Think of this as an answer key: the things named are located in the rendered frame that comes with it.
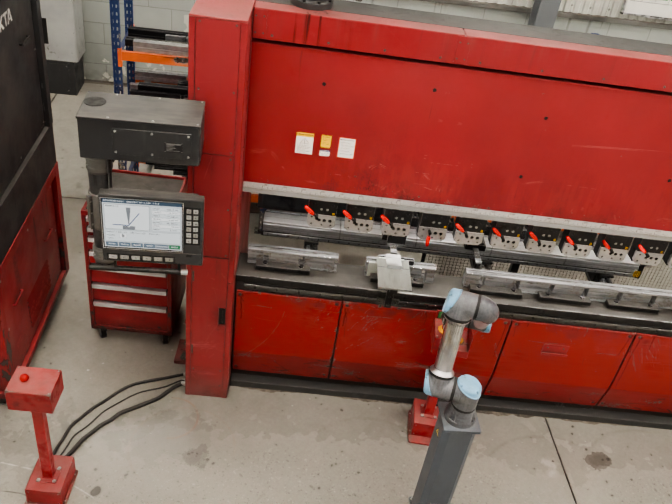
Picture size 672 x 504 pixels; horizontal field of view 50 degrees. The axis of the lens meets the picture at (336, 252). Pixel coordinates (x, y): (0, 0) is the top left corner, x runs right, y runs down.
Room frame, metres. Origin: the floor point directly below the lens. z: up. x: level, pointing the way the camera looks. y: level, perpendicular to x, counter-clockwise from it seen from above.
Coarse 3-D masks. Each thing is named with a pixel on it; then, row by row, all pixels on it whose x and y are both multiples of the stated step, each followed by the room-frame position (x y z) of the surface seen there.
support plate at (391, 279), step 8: (384, 264) 3.21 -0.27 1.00; (408, 264) 3.24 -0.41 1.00; (384, 272) 3.14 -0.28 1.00; (392, 272) 3.15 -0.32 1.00; (400, 272) 3.16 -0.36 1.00; (408, 272) 3.17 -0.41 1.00; (384, 280) 3.07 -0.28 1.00; (392, 280) 3.08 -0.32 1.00; (400, 280) 3.09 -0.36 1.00; (408, 280) 3.10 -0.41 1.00; (384, 288) 3.00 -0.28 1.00; (392, 288) 3.01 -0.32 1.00; (400, 288) 3.02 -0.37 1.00; (408, 288) 3.03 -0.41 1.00
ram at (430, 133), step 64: (256, 64) 3.18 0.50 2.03; (320, 64) 3.21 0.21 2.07; (384, 64) 3.23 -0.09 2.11; (448, 64) 3.28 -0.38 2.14; (256, 128) 3.18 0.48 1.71; (320, 128) 3.21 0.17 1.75; (384, 128) 3.23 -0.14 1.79; (448, 128) 3.26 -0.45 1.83; (512, 128) 3.28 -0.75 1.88; (576, 128) 3.30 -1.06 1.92; (640, 128) 3.33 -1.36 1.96; (256, 192) 3.19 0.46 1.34; (384, 192) 3.24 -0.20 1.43; (448, 192) 3.26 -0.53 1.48; (512, 192) 3.29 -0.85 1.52; (576, 192) 3.31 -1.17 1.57; (640, 192) 3.34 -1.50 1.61
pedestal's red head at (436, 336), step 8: (440, 320) 3.08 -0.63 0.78; (432, 328) 3.07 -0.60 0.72; (432, 336) 3.01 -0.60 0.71; (440, 336) 2.94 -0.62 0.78; (464, 336) 3.03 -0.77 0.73; (472, 336) 2.95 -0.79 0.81; (432, 344) 2.95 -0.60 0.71; (464, 344) 2.99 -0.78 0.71; (432, 352) 2.93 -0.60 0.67; (464, 352) 2.93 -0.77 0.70
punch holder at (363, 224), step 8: (352, 208) 3.23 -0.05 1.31; (360, 208) 3.23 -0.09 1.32; (368, 208) 3.23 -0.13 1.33; (352, 216) 3.22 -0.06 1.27; (360, 216) 3.23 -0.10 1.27; (368, 216) 3.23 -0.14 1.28; (344, 224) 3.22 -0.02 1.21; (352, 224) 3.22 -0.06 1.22; (360, 224) 3.24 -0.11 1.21; (368, 224) 3.23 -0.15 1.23
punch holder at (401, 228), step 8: (384, 208) 3.27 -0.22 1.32; (392, 216) 3.24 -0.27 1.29; (400, 216) 3.24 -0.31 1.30; (408, 216) 3.25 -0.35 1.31; (384, 224) 3.23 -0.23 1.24; (400, 224) 3.24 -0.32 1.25; (408, 224) 3.25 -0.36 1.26; (384, 232) 3.24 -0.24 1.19; (392, 232) 3.24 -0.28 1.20; (400, 232) 3.24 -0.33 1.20; (408, 232) 3.25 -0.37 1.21
